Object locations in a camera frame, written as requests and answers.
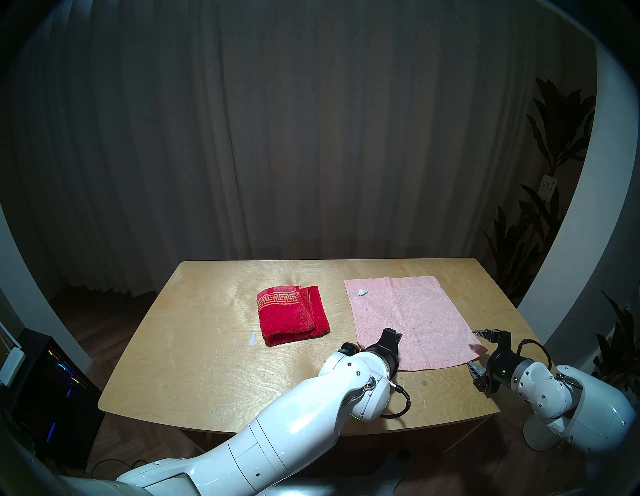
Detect small white box device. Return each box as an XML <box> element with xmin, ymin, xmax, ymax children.
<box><xmin>0</xmin><ymin>345</ymin><xmax>26</xmax><ymax>387</ymax></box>

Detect white cylindrical plant pot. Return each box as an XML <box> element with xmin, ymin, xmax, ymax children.
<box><xmin>523</xmin><ymin>414</ymin><xmax>564</xmax><ymax>453</ymax></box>

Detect black computer tower with lights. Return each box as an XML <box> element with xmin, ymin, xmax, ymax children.
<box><xmin>12</xmin><ymin>327</ymin><xmax>106</xmax><ymax>469</ymax></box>

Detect red towel with gold pattern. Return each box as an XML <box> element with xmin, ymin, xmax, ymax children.
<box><xmin>256</xmin><ymin>285</ymin><xmax>331</xmax><ymax>348</ymax></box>

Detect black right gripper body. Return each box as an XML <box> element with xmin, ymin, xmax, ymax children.
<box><xmin>483</xmin><ymin>330</ymin><xmax>524</xmax><ymax>394</ymax></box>

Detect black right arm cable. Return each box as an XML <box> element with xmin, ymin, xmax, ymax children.
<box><xmin>517</xmin><ymin>338</ymin><xmax>553</xmax><ymax>372</ymax></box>

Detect dark potted plant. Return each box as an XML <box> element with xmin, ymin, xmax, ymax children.
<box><xmin>590</xmin><ymin>291</ymin><xmax>640</xmax><ymax>397</ymax></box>

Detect tall dark leafy plant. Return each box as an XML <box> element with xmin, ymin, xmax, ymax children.
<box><xmin>482</xmin><ymin>77</ymin><xmax>599</xmax><ymax>302</ymax></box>

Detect grey pleated curtain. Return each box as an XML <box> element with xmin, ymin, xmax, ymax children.
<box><xmin>10</xmin><ymin>0</ymin><xmax>597</xmax><ymax>297</ymax></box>

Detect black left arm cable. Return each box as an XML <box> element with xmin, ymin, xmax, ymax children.
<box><xmin>379</xmin><ymin>379</ymin><xmax>412</xmax><ymax>420</ymax></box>

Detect plain pink towel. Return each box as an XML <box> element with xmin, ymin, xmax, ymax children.
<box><xmin>344</xmin><ymin>275</ymin><xmax>489</xmax><ymax>372</ymax></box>

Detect black floor cables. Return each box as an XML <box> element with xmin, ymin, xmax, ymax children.
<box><xmin>60</xmin><ymin>456</ymin><xmax>150</xmax><ymax>483</ymax></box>

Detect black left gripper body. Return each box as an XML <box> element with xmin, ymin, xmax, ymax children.
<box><xmin>367</xmin><ymin>344</ymin><xmax>402</xmax><ymax>380</ymax></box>

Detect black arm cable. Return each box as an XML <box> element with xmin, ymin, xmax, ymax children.
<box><xmin>517</xmin><ymin>338</ymin><xmax>553</xmax><ymax>372</ymax></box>
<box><xmin>379</xmin><ymin>379</ymin><xmax>412</xmax><ymax>420</ymax></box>

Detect grey metal pedestal base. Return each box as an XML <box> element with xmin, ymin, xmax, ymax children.
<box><xmin>270</xmin><ymin>449</ymin><xmax>417</xmax><ymax>496</ymax></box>

